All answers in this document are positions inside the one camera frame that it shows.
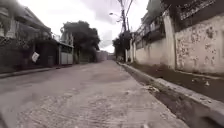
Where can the low building with pale gate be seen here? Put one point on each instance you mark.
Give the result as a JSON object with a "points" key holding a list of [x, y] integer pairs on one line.
{"points": [[66, 57]]}

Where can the grey concrete road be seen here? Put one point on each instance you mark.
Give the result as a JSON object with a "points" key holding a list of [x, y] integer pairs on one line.
{"points": [[83, 96]]}

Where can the dark dirt strip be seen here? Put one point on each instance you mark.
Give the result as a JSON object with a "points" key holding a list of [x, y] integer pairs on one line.
{"points": [[186, 80]]}

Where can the dark tree beside pole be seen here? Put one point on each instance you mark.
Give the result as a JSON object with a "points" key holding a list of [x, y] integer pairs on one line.
{"points": [[123, 41]]}

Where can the dark building with balcony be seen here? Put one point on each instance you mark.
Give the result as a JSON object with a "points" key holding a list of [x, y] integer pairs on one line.
{"points": [[30, 30]]}

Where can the pale distant building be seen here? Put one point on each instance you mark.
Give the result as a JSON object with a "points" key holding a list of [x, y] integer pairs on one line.
{"points": [[101, 56]]}

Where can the robot's own part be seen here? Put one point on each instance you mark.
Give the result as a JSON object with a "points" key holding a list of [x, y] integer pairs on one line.
{"points": [[145, 126]]}

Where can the white sign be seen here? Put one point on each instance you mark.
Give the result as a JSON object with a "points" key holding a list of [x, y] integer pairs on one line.
{"points": [[35, 57]]}

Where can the large dark tree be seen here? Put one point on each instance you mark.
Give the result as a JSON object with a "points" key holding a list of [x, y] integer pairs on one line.
{"points": [[83, 36]]}

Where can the concrete kerb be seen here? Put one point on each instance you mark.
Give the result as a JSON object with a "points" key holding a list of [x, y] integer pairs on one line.
{"points": [[186, 94]]}

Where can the building with railing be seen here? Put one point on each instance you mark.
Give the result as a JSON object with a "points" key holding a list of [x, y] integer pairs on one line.
{"points": [[151, 30]]}

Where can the utility pole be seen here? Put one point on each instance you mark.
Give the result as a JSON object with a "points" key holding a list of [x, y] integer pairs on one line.
{"points": [[123, 20]]}

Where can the raised concrete pavement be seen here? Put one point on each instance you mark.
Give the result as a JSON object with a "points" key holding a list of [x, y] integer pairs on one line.
{"points": [[20, 72]]}

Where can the pale weathered wall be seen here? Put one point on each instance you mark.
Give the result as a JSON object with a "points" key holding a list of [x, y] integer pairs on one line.
{"points": [[200, 46]]}

